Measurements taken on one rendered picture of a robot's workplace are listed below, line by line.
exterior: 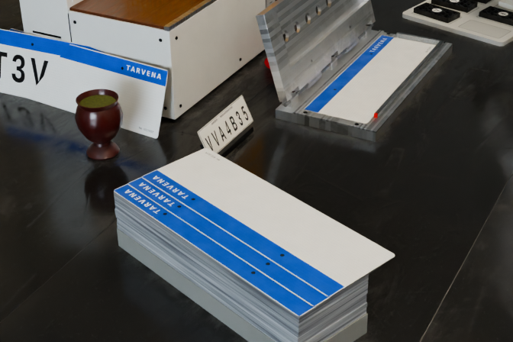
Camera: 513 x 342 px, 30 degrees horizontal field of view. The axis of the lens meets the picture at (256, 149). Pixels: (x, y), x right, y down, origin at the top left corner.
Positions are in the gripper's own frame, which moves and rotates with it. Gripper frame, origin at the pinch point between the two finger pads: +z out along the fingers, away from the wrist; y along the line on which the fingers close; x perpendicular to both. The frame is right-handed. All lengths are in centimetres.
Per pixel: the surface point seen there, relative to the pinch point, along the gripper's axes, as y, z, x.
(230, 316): -120, -6, -32
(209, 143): -89, 11, -3
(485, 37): -11.9, 8.2, -12.5
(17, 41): -94, 32, 43
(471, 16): -3.1, 13.1, -4.9
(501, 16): -1.2, 8.6, -9.8
